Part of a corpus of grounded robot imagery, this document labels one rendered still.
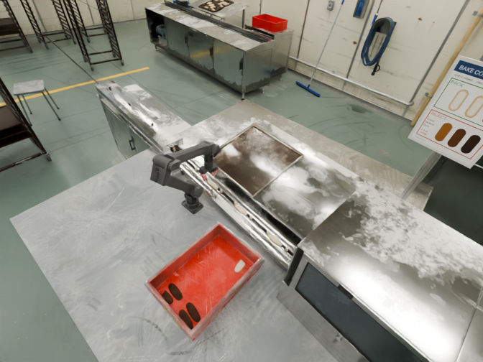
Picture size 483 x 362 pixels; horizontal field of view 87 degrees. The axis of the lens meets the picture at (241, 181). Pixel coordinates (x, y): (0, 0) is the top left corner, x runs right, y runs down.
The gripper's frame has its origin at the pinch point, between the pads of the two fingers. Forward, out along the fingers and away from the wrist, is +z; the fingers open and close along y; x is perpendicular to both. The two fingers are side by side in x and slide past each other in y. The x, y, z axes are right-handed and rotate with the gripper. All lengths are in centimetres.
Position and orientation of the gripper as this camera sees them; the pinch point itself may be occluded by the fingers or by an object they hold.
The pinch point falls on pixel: (208, 177)
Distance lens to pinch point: 168.8
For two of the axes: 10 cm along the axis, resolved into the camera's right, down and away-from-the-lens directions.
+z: -0.8, 7.3, 6.8
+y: -7.3, 4.2, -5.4
